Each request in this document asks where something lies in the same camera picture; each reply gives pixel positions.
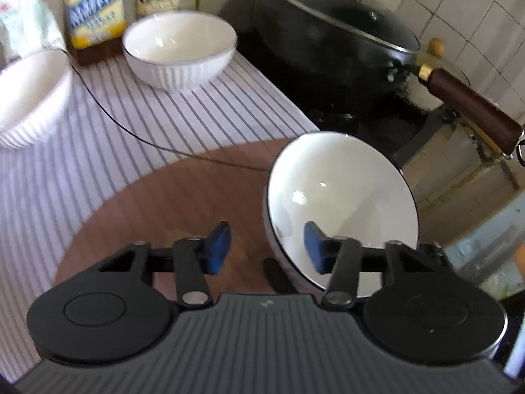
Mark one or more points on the white bowl black rim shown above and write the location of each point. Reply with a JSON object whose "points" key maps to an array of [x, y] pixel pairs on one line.
{"points": [[345, 186]]}

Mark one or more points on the brown wooden wok handle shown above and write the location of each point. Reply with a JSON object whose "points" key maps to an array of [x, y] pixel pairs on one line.
{"points": [[505, 132]]}

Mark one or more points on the white green seasoning bag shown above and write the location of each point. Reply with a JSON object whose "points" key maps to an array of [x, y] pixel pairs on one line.
{"points": [[28, 27]]}

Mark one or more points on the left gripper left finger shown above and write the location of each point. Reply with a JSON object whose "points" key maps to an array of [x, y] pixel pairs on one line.
{"points": [[193, 258]]}

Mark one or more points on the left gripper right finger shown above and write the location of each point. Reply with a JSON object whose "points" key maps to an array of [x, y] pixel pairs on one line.
{"points": [[341, 259]]}

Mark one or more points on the white ribbed bowl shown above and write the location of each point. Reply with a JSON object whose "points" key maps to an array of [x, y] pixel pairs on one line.
{"points": [[35, 93], [179, 50]]}

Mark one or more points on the yellow label oil bottle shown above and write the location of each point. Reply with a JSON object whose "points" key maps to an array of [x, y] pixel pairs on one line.
{"points": [[95, 29]]}

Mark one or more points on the black wok with lid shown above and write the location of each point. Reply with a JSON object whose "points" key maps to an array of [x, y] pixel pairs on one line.
{"points": [[343, 63]]}

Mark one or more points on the striped table cloth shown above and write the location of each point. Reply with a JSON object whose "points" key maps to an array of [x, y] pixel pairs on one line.
{"points": [[128, 162]]}

